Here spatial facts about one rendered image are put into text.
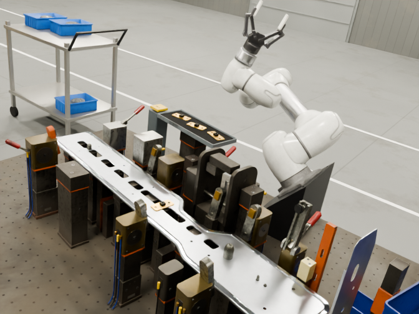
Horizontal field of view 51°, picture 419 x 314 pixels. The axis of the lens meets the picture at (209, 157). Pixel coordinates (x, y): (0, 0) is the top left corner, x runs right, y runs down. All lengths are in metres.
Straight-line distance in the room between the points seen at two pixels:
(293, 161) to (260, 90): 0.36
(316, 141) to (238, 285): 0.94
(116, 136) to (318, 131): 0.92
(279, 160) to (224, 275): 0.84
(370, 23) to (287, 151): 10.28
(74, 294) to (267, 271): 0.70
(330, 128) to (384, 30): 10.10
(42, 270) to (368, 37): 11.13
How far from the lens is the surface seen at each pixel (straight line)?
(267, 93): 2.00
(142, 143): 1.83
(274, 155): 2.04
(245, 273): 1.37
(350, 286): 1.13
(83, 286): 1.72
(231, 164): 1.54
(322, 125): 2.06
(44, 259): 1.85
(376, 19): 12.14
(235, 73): 2.03
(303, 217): 1.35
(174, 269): 1.35
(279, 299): 1.31
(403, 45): 12.01
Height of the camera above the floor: 1.87
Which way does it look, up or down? 26 degrees down
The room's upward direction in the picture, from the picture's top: 8 degrees clockwise
